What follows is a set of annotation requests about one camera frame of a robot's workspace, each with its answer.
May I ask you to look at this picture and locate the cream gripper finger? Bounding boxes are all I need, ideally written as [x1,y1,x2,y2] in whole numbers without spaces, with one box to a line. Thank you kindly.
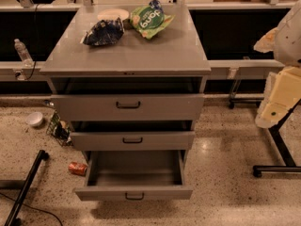
[253,27,277,53]

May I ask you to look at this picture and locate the blue chip bag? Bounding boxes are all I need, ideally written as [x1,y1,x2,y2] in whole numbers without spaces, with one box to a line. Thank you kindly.
[82,18,124,46]

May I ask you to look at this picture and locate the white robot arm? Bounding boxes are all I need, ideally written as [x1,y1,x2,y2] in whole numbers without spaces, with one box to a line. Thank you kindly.
[254,1,301,128]

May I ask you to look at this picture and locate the blue can behind bag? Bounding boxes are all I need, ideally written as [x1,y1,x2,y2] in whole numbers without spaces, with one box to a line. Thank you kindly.
[149,0,163,12]

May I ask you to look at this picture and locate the green chip bag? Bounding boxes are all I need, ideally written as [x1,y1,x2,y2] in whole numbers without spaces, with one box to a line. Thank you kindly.
[130,6,175,40]

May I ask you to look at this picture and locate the grey middle drawer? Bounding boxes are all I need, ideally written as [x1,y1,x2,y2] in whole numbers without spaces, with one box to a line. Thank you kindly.
[71,131,195,151]

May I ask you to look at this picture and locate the grey drawer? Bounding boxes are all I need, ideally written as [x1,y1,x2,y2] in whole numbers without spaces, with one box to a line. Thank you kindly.
[71,131,195,151]
[75,151,192,201]
[52,94,203,121]

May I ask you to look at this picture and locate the grey drawer cabinet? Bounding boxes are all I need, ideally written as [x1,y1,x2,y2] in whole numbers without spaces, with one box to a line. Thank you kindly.
[40,3,212,162]

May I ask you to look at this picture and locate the grey bottom drawer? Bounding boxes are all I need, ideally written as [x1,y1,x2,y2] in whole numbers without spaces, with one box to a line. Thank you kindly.
[75,151,192,201]

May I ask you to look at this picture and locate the grey top drawer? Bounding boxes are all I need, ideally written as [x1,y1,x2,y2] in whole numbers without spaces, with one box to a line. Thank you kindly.
[52,94,203,121]

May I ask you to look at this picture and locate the green snack bag on floor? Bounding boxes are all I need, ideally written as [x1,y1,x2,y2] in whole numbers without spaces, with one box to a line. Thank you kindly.
[46,111,72,146]

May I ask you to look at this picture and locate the white bowl on cabinet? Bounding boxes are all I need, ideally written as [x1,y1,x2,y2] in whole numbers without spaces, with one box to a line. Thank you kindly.
[97,8,129,21]

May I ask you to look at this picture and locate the orange soda can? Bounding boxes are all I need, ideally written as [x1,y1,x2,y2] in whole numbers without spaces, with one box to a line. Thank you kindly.
[68,162,87,176]

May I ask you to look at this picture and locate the clear water bottle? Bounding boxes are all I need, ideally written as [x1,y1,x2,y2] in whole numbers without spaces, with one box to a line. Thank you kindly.
[14,39,34,67]

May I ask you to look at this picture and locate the white bowl on floor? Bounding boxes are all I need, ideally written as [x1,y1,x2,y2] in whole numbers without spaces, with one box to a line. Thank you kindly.
[25,112,43,127]

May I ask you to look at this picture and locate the black stand leg left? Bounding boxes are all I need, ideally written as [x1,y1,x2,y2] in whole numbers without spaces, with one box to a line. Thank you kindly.
[0,150,49,226]

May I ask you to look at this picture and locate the black table frame right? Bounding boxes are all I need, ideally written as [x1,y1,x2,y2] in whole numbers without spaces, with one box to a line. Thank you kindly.
[229,79,301,178]

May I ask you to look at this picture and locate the black floor cable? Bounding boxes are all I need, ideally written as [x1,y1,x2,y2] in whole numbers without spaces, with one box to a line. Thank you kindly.
[0,191,64,226]

